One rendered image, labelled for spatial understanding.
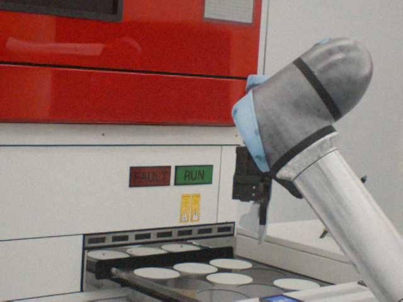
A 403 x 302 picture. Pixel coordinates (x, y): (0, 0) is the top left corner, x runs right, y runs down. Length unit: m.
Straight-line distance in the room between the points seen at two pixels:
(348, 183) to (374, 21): 3.61
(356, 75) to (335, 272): 0.73
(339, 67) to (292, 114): 0.10
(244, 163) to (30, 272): 0.51
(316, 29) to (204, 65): 2.55
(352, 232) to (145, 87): 0.76
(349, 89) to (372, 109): 3.58
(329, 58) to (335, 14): 3.31
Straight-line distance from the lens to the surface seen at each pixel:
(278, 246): 2.03
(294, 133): 1.25
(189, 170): 2.01
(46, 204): 1.81
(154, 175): 1.95
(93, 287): 1.90
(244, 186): 1.79
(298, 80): 1.26
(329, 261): 1.92
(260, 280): 1.85
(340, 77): 1.26
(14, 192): 1.76
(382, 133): 4.95
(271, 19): 4.24
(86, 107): 1.77
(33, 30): 1.70
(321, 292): 1.55
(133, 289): 1.91
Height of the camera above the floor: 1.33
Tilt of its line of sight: 5 degrees down
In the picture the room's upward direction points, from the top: 4 degrees clockwise
